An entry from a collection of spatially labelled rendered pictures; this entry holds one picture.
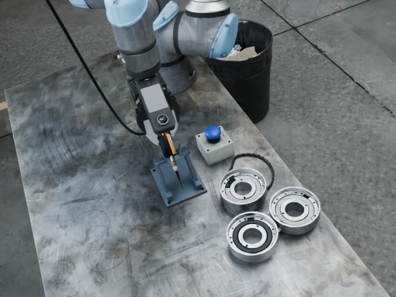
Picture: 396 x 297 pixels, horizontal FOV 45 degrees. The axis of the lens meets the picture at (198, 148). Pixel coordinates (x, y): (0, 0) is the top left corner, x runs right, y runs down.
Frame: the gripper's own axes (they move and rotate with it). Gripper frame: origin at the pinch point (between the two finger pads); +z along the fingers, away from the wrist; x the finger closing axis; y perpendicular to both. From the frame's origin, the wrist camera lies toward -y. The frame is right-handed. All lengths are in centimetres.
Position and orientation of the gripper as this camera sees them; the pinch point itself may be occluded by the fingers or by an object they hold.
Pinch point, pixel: (165, 139)
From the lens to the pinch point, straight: 108.0
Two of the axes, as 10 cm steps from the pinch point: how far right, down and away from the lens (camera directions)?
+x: -9.2, 3.6, -1.6
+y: -3.7, -6.3, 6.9
